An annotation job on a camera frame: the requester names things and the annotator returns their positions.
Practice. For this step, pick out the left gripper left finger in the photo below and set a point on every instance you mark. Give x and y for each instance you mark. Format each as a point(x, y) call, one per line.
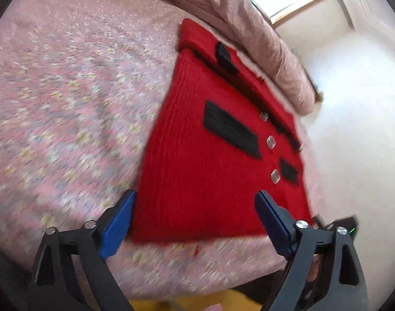
point(54, 284)

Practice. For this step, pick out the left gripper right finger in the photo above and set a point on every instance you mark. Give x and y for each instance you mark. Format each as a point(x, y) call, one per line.
point(340, 284)

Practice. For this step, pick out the red knit cardigan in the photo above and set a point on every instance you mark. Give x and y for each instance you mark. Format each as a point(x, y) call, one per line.
point(220, 138)

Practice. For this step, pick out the person's right hand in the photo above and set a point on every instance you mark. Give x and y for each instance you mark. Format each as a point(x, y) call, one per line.
point(314, 269)

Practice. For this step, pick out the pink floral bed sheet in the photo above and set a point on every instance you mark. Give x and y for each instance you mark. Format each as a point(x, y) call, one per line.
point(81, 84)

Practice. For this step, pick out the pink floral duvet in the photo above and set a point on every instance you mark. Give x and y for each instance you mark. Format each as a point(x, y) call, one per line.
point(244, 25)

